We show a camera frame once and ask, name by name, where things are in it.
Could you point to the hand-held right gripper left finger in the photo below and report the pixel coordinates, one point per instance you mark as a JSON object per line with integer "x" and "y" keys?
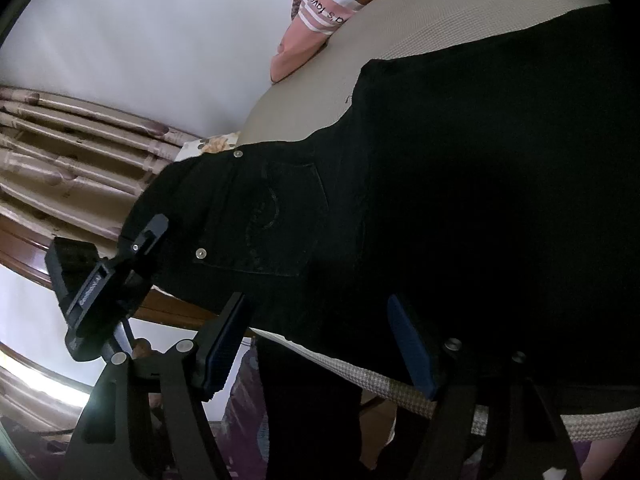
{"x": 227, "y": 345}

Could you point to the beige mattress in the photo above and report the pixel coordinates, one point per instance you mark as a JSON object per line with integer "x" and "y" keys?
{"x": 400, "y": 25}

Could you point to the white orange floral pillow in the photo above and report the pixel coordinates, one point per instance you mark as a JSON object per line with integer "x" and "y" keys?
{"x": 215, "y": 142}

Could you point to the black pants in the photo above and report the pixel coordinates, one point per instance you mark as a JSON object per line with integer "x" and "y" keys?
{"x": 450, "y": 185}

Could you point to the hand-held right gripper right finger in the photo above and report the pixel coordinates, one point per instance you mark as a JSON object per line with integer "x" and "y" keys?
{"x": 412, "y": 345}

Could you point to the brown wooden bed frame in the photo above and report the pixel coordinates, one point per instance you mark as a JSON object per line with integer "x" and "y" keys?
{"x": 25, "y": 255}

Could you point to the person's leg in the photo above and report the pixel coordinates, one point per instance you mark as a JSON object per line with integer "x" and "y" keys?
{"x": 310, "y": 410}

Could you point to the purple patterned rug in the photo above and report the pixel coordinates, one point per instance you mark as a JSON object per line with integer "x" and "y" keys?
{"x": 245, "y": 410}

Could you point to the beige striped curtain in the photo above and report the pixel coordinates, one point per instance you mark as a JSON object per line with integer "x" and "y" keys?
{"x": 75, "y": 170}

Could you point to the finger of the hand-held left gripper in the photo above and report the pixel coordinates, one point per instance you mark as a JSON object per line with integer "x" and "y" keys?
{"x": 150, "y": 232}

